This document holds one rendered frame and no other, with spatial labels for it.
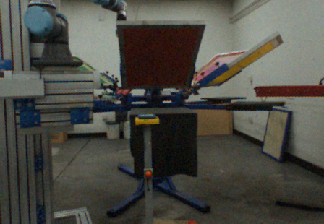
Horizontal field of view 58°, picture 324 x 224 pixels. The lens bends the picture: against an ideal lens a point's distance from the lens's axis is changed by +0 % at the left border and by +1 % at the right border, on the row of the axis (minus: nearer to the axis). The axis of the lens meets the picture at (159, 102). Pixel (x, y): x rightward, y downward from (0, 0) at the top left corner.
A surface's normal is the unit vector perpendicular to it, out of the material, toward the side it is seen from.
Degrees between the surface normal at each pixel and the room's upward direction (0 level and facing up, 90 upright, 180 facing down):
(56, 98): 90
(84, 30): 90
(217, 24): 90
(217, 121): 78
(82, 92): 90
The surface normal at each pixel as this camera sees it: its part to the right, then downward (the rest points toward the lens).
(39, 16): -0.07, 0.19
